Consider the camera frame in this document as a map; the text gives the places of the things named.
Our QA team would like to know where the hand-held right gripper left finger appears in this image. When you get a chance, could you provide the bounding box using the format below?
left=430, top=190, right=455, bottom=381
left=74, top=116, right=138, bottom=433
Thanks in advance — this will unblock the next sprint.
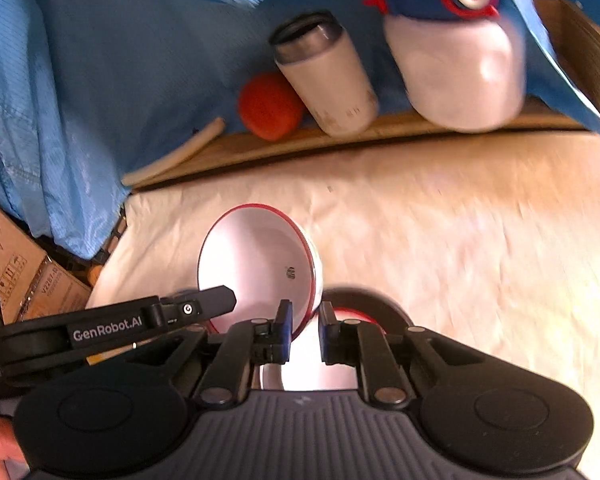
left=130, top=300, right=293, bottom=406

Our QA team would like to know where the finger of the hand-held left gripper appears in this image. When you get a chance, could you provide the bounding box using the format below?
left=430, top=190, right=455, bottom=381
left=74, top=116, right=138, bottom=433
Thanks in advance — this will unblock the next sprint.
left=159, top=284, right=239, bottom=327

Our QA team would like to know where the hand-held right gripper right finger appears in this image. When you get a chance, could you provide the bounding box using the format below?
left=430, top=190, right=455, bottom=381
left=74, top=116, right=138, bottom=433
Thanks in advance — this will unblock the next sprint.
left=319, top=304, right=481, bottom=406

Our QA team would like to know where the white bowl with red rim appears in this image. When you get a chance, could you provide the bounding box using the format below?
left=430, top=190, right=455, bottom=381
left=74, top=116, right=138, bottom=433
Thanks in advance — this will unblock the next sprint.
left=197, top=203, right=324, bottom=336

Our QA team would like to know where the brown cardboard box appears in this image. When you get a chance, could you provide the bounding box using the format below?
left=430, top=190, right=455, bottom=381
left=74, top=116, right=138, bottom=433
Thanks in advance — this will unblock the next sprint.
left=0, top=190, right=48, bottom=326
left=17, top=257, right=92, bottom=323

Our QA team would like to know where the white foam stick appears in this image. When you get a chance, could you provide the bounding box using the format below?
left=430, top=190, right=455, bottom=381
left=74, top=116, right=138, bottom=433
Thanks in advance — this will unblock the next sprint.
left=121, top=117, right=227, bottom=188

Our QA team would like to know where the cream tablecloth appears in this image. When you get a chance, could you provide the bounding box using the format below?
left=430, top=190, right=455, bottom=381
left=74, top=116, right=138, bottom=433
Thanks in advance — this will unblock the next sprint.
left=87, top=132, right=600, bottom=480

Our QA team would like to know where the wooden board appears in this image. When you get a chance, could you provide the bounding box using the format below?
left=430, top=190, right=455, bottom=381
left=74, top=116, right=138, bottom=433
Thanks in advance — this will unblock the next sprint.
left=130, top=97, right=588, bottom=191

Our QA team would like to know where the red ball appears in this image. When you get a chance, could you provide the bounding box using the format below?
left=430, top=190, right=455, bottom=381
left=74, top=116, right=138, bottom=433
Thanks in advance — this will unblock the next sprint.
left=237, top=72, right=306, bottom=142

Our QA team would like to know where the blue cloth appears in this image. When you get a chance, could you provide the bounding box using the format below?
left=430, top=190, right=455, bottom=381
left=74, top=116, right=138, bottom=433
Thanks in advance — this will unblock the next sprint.
left=0, top=0, right=600, bottom=261

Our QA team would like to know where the white steel tumbler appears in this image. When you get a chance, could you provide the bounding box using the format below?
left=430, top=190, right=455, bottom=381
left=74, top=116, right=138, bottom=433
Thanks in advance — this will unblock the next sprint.
left=271, top=10, right=380, bottom=137

